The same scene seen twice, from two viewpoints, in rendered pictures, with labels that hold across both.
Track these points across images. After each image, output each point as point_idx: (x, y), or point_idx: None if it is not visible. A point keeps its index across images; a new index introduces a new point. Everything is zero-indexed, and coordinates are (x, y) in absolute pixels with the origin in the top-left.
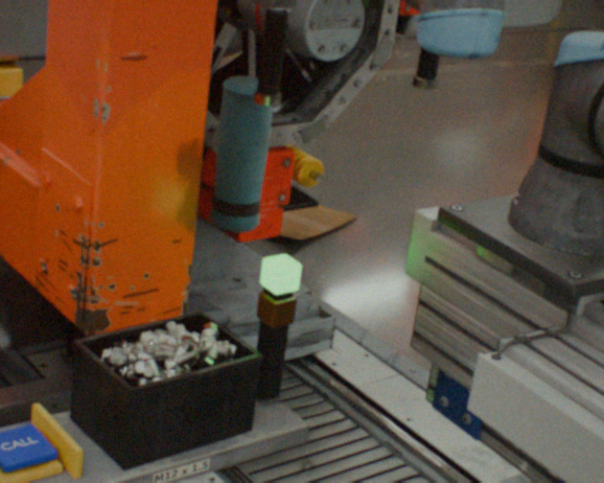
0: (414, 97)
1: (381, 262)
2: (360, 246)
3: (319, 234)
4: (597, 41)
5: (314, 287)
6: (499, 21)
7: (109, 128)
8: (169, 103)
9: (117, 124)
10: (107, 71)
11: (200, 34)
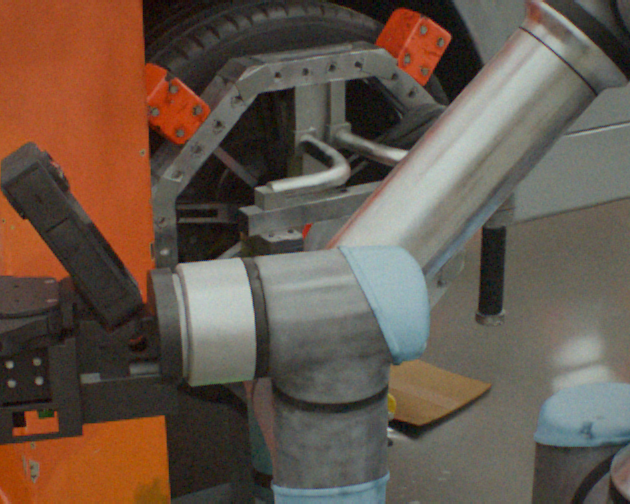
0: (574, 212)
1: (515, 445)
2: (494, 425)
3: (447, 413)
4: (574, 423)
5: (434, 488)
6: (371, 494)
7: (42, 486)
8: (114, 445)
9: (51, 479)
10: (28, 426)
11: None
